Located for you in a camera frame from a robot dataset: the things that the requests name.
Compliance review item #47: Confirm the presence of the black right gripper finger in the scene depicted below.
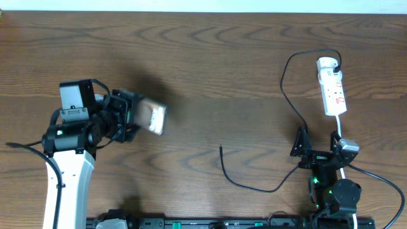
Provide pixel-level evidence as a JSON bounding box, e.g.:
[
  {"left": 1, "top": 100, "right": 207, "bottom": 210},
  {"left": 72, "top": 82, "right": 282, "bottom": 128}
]
[
  {"left": 290, "top": 127, "right": 312, "bottom": 157},
  {"left": 330, "top": 131, "right": 341, "bottom": 153}
]

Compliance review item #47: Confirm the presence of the black USB charging cable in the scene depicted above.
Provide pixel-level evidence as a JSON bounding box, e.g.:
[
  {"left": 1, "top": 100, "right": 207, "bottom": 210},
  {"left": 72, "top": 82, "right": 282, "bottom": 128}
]
[{"left": 219, "top": 48, "right": 343, "bottom": 194}]

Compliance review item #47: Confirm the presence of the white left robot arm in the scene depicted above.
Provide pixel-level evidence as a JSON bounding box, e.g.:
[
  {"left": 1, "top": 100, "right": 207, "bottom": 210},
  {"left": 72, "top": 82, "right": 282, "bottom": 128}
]
[{"left": 42, "top": 85, "right": 145, "bottom": 228}]

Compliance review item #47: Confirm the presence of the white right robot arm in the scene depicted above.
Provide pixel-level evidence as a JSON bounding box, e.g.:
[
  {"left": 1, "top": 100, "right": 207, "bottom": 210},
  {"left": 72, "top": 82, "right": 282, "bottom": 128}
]
[{"left": 290, "top": 127, "right": 361, "bottom": 221}]

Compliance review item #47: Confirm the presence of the white power strip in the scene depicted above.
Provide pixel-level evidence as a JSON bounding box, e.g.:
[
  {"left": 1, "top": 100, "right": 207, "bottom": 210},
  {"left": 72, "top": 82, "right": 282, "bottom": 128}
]
[{"left": 318, "top": 68, "right": 347, "bottom": 116}]

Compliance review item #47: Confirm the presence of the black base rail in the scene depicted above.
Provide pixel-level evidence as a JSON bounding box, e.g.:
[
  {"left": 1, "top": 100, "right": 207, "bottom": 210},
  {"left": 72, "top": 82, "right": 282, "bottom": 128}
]
[{"left": 85, "top": 209, "right": 376, "bottom": 229}]

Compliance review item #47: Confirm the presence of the white USB wall charger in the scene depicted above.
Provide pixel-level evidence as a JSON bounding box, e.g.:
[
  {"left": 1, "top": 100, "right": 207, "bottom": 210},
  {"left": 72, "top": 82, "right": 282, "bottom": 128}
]
[{"left": 317, "top": 57, "right": 342, "bottom": 76}]

